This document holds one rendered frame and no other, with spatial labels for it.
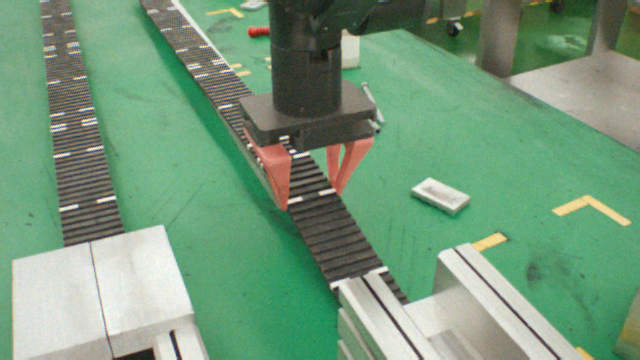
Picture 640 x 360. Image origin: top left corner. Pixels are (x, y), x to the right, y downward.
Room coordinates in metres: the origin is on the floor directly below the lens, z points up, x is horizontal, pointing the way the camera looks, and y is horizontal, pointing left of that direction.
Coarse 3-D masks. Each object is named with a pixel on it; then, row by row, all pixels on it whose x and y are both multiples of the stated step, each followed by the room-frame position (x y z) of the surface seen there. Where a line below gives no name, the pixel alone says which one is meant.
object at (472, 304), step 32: (448, 256) 0.31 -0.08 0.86; (480, 256) 0.31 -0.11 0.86; (352, 288) 0.28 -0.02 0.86; (384, 288) 0.28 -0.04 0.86; (448, 288) 0.30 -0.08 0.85; (480, 288) 0.28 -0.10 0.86; (512, 288) 0.28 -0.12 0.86; (352, 320) 0.26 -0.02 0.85; (384, 320) 0.25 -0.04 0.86; (416, 320) 0.29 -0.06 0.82; (448, 320) 0.29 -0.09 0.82; (480, 320) 0.26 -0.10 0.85; (512, 320) 0.25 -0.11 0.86; (544, 320) 0.25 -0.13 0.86; (352, 352) 0.26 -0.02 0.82; (384, 352) 0.23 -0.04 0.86; (416, 352) 0.23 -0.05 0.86; (448, 352) 0.25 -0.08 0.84; (480, 352) 0.26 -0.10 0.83; (512, 352) 0.23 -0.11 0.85; (544, 352) 0.22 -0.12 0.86; (576, 352) 0.22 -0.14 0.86
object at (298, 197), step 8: (320, 184) 0.47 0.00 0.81; (328, 184) 0.47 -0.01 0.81; (296, 192) 0.46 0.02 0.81; (304, 192) 0.46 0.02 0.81; (312, 192) 0.46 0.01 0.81; (320, 192) 0.46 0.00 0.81; (328, 192) 0.46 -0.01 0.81; (336, 192) 0.46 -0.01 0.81; (288, 200) 0.45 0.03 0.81; (296, 200) 0.45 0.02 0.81; (304, 200) 0.45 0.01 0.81; (312, 200) 0.45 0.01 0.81
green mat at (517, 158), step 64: (0, 0) 1.21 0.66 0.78; (128, 0) 1.18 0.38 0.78; (192, 0) 1.17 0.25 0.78; (0, 64) 0.86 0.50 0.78; (128, 64) 0.85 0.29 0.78; (256, 64) 0.84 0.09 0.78; (384, 64) 0.84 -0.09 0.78; (448, 64) 0.84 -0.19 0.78; (0, 128) 0.65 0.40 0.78; (128, 128) 0.64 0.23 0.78; (192, 128) 0.64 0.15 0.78; (384, 128) 0.64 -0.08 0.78; (448, 128) 0.64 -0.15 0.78; (512, 128) 0.64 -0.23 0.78; (576, 128) 0.64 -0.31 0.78; (0, 192) 0.51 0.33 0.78; (128, 192) 0.51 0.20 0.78; (192, 192) 0.51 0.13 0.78; (256, 192) 0.51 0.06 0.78; (384, 192) 0.51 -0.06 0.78; (512, 192) 0.51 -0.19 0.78; (576, 192) 0.51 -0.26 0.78; (0, 256) 0.40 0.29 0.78; (192, 256) 0.41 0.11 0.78; (256, 256) 0.41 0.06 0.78; (384, 256) 0.41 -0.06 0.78; (512, 256) 0.41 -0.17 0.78; (576, 256) 0.40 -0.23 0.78; (0, 320) 0.33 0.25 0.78; (256, 320) 0.33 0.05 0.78; (320, 320) 0.33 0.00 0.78; (576, 320) 0.33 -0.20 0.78
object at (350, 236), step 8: (336, 232) 0.42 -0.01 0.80; (344, 232) 0.42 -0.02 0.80; (352, 232) 0.42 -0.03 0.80; (360, 232) 0.42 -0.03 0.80; (304, 240) 0.41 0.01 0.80; (312, 240) 0.40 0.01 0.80; (320, 240) 0.40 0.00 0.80; (328, 240) 0.41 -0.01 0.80; (336, 240) 0.41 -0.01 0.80; (344, 240) 0.41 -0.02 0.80; (352, 240) 0.41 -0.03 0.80; (360, 240) 0.41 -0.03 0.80; (312, 248) 0.40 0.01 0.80; (320, 248) 0.40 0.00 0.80; (328, 248) 0.40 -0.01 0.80; (336, 248) 0.40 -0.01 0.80
